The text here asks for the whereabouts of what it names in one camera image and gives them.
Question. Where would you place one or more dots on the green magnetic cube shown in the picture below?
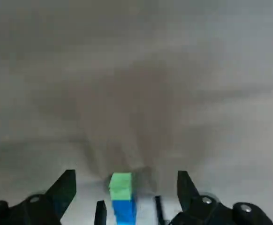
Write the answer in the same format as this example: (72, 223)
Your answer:
(120, 187)

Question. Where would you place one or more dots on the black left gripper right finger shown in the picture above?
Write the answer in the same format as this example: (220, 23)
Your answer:
(209, 211)

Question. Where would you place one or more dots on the blue magnetic cube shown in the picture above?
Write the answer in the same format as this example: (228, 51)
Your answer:
(124, 213)

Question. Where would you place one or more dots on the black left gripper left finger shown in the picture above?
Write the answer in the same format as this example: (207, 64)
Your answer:
(45, 208)

